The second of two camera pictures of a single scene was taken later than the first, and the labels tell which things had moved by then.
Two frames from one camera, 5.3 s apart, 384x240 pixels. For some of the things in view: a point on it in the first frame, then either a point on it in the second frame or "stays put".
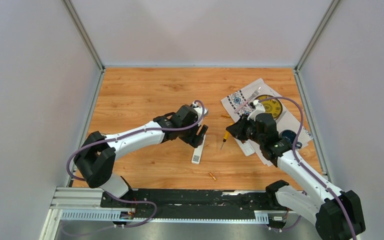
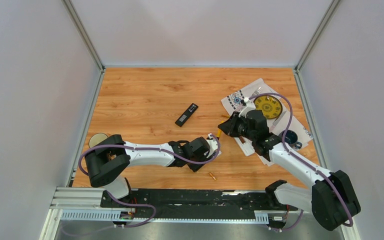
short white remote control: [246, 148] stays put
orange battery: [213, 177] stays put
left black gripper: [195, 140] -> [196, 167]
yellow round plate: [271, 106] stays put
